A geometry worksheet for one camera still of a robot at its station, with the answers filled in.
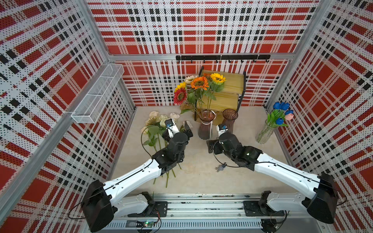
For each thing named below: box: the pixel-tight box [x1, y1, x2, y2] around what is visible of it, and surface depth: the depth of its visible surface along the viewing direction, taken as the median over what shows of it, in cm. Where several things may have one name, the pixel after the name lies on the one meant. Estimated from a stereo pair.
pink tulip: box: [284, 113, 294, 121], surface depth 76 cm
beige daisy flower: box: [145, 116, 161, 126], surface depth 107 cm
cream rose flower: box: [184, 75, 199, 84], surface depth 84 cm
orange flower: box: [187, 76, 210, 113], surface depth 73 cm
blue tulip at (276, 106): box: [270, 101, 281, 125], surface depth 86 cm
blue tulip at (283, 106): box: [279, 101, 290, 111], surface depth 81 cm
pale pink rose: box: [169, 112, 181, 119], surface depth 113 cm
